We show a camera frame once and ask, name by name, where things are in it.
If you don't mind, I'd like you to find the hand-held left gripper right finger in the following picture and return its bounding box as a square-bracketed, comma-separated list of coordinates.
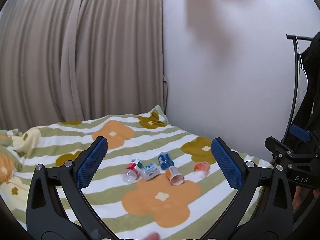
[207, 137, 294, 236]

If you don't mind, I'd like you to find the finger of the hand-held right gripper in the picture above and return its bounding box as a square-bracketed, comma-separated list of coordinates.
[265, 136, 302, 171]
[289, 124, 320, 153]

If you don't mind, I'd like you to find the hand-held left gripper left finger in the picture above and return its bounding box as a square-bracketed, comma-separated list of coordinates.
[26, 136, 112, 234]

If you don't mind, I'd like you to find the orange red cup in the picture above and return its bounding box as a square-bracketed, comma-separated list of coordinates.
[194, 162, 211, 178]

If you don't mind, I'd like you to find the clear cup red green label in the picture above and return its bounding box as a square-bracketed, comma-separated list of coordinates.
[122, 158, 143, 183]

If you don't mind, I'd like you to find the orange cup white label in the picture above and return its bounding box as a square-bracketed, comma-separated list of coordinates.
[165, 165, 185, 186]

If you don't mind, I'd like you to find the clear cup white blue label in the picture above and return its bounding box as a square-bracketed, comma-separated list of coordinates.
[139, 163, 161, 182]

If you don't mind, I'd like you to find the person's right hand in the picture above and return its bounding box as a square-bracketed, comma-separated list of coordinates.
[292, 185, 310, 211]

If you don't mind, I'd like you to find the dark hanging garment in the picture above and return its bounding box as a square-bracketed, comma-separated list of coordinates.
[292, 31, 320, 153]

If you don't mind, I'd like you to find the black clothes rack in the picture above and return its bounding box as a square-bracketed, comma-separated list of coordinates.
[280, 33, 314, 144]

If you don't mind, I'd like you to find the floral striped blanket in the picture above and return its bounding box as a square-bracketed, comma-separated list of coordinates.
[0, 105, 275, 240]

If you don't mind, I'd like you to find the beige curtain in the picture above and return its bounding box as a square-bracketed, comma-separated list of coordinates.
[0, 0, 171, 133]

